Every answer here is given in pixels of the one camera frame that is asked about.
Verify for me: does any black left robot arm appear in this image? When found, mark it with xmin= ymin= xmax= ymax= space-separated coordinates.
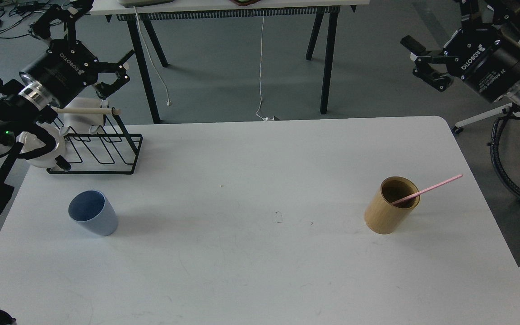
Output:
xmin=0 ymin=0 xmax=134 ymax=214

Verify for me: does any white hanging cable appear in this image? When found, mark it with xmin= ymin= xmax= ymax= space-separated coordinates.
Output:
xmin=133 ymin=5 xmax=173 ymax=107
xmin=255 ymin=16 xmax=276 ymax=121

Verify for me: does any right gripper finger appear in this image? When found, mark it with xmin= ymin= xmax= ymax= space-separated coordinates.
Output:
xmin=456 ymin=0 xmax=520 ymax=37
xmin=400 ymin=35 xmax=453 ymax=91

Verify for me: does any background table with black legs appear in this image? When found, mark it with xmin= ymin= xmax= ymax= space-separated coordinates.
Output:
xmin=90 ymin=0 xmax=370 ymax=124

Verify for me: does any black wire dish rack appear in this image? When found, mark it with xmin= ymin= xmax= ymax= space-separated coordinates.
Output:
xmin=47 ymin=107 xmax=143 ymax=175

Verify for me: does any blue plastic cup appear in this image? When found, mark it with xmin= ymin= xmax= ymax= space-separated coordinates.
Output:
xmin=68 ymin=190 xmax=118 ymax=237

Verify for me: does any white cup in rack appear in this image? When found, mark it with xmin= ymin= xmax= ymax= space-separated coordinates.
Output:
xmin=60 ymin=97 xmax=104 ymax=135

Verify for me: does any bamboo cylinder holder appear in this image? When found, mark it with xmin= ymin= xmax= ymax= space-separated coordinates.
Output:
xmin=364 ymin=176 xmax=420 ymax=235

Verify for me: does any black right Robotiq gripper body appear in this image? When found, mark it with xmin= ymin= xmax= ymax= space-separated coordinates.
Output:
xmin=443 ymin=28 xmax=520 ymax=102

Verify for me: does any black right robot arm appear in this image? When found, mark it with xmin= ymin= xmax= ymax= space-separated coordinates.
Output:
xmin=400 ymin=0 xmax=520 ymax=200

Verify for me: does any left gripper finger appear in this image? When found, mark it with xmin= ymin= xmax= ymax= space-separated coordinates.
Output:
xmin=92 ymin=50 xmax=135 ymax=101
xmin=30 ymin=0 xmax=93 ymax=43

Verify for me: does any pink chopstick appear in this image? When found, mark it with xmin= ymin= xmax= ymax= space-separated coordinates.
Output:
xmin=391 ymin=174 xmax=464 ymax=206

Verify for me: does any white bowl in rack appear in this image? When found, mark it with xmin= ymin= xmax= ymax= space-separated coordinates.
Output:
xmin=19 ymin=126 xmax=67 ymax=169

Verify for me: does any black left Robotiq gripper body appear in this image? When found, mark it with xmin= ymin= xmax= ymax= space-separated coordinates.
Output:
xmin=20 ymin=40 xmax=98 ymax=108

